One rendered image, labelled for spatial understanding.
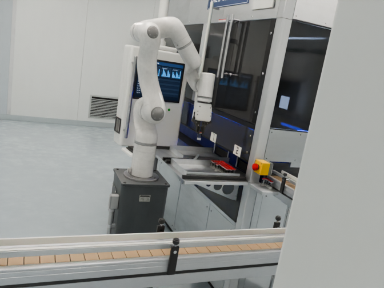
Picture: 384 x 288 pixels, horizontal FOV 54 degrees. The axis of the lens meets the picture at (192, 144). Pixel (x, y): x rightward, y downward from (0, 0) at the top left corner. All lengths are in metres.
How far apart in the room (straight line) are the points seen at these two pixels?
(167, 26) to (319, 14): 0.85
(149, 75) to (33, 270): 1.13
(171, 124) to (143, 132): 1.08
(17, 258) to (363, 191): 0.89
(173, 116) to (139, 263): 2.01
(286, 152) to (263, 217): 0.42
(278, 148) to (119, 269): 1.37
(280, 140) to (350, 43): 1.72
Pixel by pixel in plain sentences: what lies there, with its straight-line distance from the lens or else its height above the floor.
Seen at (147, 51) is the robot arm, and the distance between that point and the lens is 1.87.
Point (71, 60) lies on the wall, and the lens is 7.35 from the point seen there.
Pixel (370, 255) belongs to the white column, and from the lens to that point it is 0.50.
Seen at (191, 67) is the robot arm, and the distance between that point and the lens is 2.02.
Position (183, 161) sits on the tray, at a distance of 2.33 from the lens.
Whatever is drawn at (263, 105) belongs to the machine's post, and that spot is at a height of 1.33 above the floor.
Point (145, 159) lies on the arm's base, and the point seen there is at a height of 0.97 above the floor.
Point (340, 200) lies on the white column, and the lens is 0.52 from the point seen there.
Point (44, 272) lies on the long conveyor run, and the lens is 1.09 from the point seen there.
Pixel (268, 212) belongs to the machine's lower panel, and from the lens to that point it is 2.36.
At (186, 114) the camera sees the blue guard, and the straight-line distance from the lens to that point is 3.09.
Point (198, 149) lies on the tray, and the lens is 2.73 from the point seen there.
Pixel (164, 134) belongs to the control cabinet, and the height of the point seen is 0.91.
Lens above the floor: 1.50
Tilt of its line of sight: 12 degrees down
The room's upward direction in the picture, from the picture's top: 9 degrees clockwise
